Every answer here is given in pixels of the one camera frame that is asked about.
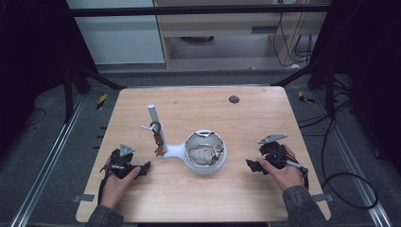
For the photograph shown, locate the person's right hand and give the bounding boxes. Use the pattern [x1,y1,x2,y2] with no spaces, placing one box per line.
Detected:
[257,144,305,193]

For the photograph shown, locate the dark curtain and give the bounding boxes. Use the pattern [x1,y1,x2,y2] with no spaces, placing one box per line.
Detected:
[310,0,401,174]
[0,0,98,152]

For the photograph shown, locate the thin black floor cable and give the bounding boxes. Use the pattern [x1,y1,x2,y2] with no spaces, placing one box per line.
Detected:
[17,108,47,130]

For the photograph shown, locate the yellow black floor tape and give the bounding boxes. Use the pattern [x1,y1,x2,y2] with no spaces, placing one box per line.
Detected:
[96,93,109,111]
[297,90,316,105]

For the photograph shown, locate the green cord keychain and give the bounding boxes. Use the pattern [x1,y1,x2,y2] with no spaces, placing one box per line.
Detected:
[149,120,167,158]

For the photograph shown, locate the person's left hand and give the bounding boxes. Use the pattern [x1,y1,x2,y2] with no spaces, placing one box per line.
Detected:
[99,166,142,211]

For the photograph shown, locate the white key stand with bowl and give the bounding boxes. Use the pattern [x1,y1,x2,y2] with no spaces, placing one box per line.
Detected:
[140,103,229,175]

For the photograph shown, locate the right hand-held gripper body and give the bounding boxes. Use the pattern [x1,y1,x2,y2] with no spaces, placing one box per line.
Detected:
[256,133,309,173]

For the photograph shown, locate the left hand-held gripper black cable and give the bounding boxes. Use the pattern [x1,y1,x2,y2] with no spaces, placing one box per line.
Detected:
[97,169,112,205]

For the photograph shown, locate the black metal stand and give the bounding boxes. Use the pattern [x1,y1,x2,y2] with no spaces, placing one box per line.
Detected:
[270,53,337,121]
[61,58,128,125]

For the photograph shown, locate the right hand-held gripper black cable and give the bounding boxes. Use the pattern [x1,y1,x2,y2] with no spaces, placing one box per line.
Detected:
[300,166,310,191]

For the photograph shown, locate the looped black floor cable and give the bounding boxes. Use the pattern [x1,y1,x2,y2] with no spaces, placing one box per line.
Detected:
[321,117,379,210]

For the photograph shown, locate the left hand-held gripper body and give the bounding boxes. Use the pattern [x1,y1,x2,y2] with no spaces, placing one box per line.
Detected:
[99,143,142,181]

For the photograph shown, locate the light wooden desk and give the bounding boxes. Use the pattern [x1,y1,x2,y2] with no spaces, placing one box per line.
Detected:
[152,0,330,68]

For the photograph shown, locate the hand-held gripper black cable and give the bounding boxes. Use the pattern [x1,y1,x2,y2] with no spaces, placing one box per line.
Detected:
[97,169,112,205]
[300,166,310,191]

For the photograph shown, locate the hanging black cables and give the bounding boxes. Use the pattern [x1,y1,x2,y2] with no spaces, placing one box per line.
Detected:
[271,11,314,68]

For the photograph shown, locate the metal floor rail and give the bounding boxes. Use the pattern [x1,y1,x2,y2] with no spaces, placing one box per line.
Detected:
[315,91,393,227]
[9,94,87,227]

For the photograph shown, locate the grey tape strip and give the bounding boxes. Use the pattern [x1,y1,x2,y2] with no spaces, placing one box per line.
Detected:
[73,193,96,203]
[313,193,335,203]

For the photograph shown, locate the black horizontal frame bar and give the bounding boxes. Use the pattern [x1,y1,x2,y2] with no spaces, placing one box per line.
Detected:
[66,4,332,17]

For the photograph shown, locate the white cabinet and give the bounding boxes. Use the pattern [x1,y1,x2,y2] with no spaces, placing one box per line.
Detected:
[66,0,166,65]

